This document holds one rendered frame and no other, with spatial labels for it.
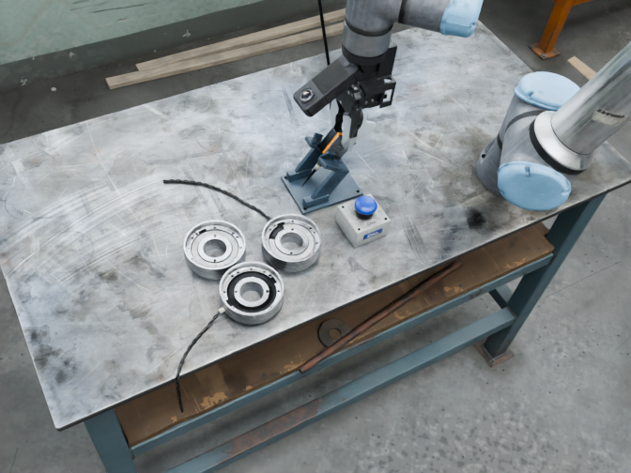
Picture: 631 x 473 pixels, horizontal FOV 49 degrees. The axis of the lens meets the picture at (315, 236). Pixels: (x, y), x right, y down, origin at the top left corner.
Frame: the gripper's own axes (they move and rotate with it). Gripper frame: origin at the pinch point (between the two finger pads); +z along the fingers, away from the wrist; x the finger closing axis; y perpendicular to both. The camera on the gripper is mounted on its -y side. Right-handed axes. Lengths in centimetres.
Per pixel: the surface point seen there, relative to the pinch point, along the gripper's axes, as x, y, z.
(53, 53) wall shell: 148, -33, 81
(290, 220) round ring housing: -7.3, -12.6, 8.9
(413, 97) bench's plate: 15.6, 27.8, 11.9
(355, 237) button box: -15.3, -3.7, 9.0
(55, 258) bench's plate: 3, -52, 12
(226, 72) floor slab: 128, 27, 92
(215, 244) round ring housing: -6.0, -26.4, 10.5
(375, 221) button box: -14.3, 0.6, 7.4
